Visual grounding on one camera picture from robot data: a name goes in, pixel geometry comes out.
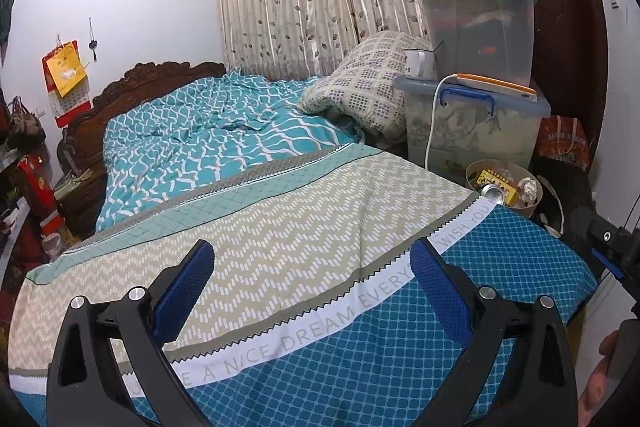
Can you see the white enamel mug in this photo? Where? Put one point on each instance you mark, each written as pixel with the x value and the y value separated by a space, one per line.
pixel 420 64

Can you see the dark wooden door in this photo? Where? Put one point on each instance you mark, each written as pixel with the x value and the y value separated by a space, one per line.
pixel 570 63

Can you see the checkered folded quilt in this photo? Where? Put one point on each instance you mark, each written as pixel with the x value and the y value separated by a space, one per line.
pixel 362 86

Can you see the patterned bed cover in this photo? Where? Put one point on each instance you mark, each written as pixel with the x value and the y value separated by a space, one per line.
pixel 312 316

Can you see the round trash bin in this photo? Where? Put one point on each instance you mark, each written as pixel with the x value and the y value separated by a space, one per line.
pixel 512 172

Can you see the clear bin blue handle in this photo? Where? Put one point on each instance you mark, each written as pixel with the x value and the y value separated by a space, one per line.
pixel 449 126

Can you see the brown handbag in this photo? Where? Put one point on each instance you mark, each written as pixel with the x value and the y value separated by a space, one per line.
pixel 26 132

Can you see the middle clear storage box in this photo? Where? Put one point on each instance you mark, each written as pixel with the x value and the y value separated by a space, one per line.
pixel 489 38

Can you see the cluttered metal shelf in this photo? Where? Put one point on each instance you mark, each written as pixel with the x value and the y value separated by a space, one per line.
pixel 21 248

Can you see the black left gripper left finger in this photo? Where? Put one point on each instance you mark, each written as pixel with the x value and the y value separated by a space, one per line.
pixel 85 386

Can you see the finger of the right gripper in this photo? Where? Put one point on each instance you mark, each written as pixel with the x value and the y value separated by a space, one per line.
pixel 616 248

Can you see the right hand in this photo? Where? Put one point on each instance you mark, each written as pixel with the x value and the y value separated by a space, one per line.
pixel 596 386

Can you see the red yellow wall calendar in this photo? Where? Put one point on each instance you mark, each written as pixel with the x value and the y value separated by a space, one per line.
pixel 66 81

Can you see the teal patterned duvet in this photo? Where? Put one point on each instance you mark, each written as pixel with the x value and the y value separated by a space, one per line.
pixel 213 130

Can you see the orange shopping bag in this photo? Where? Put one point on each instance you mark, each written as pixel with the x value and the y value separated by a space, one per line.
pixel 563 139

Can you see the yellow snack box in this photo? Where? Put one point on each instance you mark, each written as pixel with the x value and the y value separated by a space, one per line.
pixel 488 176

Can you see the hanging keys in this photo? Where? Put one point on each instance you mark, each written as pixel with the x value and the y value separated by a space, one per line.
pixel 93 43

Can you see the red gift bag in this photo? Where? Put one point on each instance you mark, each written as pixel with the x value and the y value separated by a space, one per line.
pixel 39 195

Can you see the carved wooden headboard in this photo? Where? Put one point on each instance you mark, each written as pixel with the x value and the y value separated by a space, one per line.
pixel 116 118

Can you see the white paper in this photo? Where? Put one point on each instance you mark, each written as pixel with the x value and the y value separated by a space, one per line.
pixel 528 191

